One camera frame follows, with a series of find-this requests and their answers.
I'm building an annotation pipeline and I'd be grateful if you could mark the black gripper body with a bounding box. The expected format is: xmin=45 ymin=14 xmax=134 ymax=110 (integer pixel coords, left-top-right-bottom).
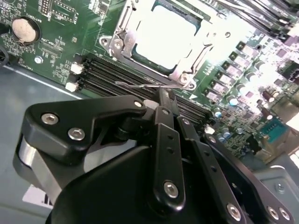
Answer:
xmin=45 ymin=145 xmax=225 ymax=224

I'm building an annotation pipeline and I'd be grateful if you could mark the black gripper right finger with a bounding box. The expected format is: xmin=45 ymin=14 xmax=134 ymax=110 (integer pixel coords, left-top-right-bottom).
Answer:
xmin=168 ymin=92 xmax=296 ymax=224

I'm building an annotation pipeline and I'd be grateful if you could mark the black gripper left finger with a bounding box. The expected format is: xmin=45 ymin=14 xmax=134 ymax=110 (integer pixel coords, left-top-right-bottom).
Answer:
xmin=12 ymin=89 xmax=187 ymax=212

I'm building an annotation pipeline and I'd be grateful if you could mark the metal locking lever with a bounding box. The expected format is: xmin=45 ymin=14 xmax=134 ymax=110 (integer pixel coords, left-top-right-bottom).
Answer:
xmin=115 ymin=80 xmax=184 ymax=90

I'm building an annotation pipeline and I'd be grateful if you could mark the metal socket cover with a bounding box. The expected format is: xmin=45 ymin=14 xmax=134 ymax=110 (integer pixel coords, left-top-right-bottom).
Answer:
xmin=111 ymin=0 xmax=214 ymax=81

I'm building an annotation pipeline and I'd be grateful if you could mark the silver CPU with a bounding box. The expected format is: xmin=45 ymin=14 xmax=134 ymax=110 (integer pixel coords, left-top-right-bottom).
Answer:
xmin=133 ymin=0 xmax=204 ymax=72

